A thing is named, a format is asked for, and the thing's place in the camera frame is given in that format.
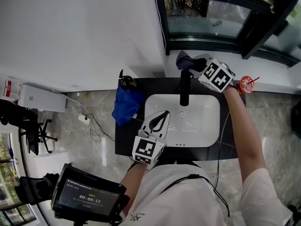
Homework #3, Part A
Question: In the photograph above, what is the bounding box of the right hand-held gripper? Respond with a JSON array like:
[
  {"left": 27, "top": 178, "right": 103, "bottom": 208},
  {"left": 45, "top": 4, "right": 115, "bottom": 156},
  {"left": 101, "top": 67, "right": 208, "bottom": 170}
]
[{"left": 188, "top": 54, "right": 236, "bottom": 93}]

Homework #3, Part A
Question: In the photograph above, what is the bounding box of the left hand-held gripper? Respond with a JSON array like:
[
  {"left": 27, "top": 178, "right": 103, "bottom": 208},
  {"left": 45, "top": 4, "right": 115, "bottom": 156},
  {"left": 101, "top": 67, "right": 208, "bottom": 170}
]
[{"left": 131, "top": 110, "right": 171, "bottom": 167}]

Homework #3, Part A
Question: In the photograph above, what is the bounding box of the dark grey cloth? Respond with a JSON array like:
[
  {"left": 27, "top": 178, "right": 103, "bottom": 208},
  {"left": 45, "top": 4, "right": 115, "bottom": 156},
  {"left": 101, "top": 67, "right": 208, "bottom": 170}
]
[{"left": 176, "top": 50, "right": 196, "bottom": 71}]

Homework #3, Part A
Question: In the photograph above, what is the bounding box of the black faucet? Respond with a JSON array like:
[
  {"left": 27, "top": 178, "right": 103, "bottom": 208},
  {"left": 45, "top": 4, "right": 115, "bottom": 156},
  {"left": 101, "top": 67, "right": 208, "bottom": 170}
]
[{"left": 178, "top": 70, "right": 192, "bottom": 107}]

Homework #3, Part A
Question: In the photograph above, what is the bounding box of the person's left forearm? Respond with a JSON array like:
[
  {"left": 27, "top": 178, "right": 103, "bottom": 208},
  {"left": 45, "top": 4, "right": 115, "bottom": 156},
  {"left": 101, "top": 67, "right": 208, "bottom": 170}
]
[{"left": 119, "top": 162, "right": 148, "bottom": 218}]

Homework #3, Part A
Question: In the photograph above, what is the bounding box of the person's right forearm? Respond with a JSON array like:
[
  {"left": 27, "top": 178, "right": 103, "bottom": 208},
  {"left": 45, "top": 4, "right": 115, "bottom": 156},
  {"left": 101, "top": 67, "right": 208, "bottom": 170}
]
[{"left": 222, "top": 86, "right": 268, "bottom": 181}]

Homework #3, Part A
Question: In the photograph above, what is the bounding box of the blue cloth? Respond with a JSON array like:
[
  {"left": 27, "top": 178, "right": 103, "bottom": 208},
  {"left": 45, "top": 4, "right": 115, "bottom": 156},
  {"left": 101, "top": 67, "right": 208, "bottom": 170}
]
[{"left": 111, "top": 86, "right": 146, "bottom": 126}]

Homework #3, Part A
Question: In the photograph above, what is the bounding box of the white sink basin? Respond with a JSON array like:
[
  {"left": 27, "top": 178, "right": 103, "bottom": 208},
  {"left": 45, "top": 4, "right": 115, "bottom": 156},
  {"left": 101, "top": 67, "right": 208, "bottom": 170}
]
[{"left": 144, "top": 94, "right": 221, "bottom": 148}]

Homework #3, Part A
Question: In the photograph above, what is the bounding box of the red drink cup with straw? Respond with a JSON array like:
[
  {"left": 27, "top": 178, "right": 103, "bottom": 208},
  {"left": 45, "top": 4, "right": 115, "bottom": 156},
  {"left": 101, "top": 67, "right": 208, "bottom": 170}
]
[{"left": 236, "top": 75, "right": 261, "bottom": 94}]

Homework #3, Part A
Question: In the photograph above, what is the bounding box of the green soap pump bottle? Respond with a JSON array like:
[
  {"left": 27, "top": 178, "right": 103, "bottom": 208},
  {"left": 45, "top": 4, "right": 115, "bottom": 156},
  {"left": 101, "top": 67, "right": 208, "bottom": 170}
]
[{"left": 119, "top": 69, "right": 137, "bottom": 90}]

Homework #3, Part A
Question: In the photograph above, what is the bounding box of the dark framed window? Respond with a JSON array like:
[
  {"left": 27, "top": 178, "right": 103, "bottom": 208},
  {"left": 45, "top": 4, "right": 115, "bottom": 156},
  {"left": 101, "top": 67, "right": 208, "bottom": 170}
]
[
  {"left": 0, "top": 132, "right": 37, "bottom": 226},
  {"left": 151, "top": 0, "right": 301, "bottom": 67}
]

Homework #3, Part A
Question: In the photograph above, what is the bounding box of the white power strip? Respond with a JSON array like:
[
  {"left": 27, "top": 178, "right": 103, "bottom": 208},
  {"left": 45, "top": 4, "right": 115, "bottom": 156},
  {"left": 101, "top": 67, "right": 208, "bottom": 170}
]
[{"left": 78, "top": 113, "right": 91, "bottom": 125}]

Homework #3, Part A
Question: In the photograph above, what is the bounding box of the dark wooden vanity cabinet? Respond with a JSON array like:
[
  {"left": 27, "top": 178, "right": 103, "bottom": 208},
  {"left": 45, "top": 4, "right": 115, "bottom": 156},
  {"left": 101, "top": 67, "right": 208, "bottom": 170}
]
[{"left": 114, "top": 77, "right": 246, "bottom": 162}]

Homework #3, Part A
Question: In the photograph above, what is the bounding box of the person's white shirt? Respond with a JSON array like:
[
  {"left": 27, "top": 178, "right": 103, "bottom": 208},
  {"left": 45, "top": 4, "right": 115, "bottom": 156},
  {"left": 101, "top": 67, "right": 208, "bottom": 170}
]
[{"left": 122, "top": 165, "right": 294, "bottom": 226}]

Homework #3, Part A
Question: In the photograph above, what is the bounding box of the black chest-mounted monitor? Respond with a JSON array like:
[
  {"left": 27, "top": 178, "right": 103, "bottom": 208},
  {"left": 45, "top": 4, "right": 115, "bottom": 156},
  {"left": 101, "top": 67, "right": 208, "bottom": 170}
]
[{"left": 51, "top": 163, "right": 131, "bottom": 223}]

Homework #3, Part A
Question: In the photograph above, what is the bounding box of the white box appliance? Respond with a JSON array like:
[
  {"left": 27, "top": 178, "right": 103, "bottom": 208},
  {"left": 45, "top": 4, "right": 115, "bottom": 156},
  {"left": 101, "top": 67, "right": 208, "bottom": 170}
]
[{"left": 18, "top": 84, "right": 68, "bottom": 113}]

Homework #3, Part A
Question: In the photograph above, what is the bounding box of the black mesh office chair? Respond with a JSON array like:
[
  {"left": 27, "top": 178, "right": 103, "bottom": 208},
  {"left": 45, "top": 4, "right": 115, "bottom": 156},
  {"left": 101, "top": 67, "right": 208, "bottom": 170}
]
[{"left": 14, "top": 172, "right": 59, "bottom": 206}]

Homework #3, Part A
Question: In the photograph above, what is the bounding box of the black power cable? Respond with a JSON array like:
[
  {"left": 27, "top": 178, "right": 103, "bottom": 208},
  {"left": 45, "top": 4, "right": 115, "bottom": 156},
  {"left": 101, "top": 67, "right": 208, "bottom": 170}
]
[{"left": 86, "top": 113, "right": 116, "bottom": 142}]

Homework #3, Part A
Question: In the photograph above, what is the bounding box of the black monitor cable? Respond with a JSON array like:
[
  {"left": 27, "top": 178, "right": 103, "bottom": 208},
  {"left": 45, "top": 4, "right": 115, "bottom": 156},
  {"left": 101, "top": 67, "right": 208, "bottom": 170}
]
[{"left": 158, "top": 174, "right": 230, "bottom": 218}]

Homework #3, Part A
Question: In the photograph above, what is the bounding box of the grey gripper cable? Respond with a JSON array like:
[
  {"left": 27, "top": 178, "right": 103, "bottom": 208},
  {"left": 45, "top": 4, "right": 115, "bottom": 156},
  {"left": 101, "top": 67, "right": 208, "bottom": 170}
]
[{"left": 215, "top": 111, "right": 232, "bottom": 188}]

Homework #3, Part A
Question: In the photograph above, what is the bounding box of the white power cable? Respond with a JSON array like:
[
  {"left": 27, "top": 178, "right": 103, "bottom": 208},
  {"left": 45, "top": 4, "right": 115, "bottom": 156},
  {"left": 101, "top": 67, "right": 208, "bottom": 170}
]
[{"left": 53, "top": 90, "right": 101, "bottom": 143}]

